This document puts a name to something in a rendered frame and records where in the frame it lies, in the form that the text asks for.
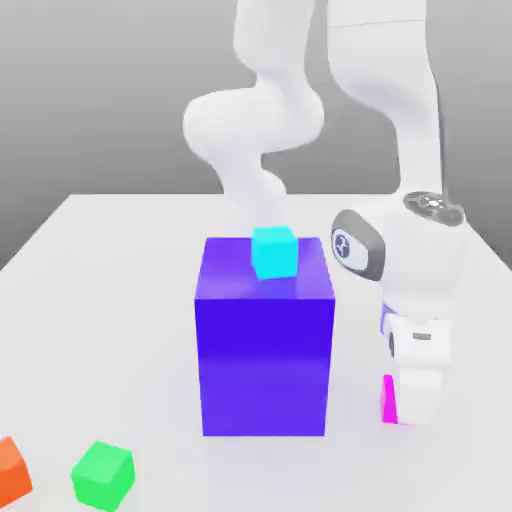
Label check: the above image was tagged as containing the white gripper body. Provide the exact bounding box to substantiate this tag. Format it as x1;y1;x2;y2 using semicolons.
386;314;454;370

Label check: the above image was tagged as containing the small orange cube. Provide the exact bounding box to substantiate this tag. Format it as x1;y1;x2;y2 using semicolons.
0;435;34;512

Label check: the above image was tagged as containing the small green cube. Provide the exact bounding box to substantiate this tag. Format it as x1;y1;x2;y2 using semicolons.
70;440;136;512

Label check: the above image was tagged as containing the small magenta cube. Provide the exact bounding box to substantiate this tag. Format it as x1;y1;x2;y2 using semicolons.
380;374;416;427

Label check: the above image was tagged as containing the small cyan cube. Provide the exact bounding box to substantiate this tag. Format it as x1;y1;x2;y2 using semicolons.
251;225;299;281

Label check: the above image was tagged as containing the large purple box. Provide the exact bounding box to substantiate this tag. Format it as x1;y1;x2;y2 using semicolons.
194;236;336;438

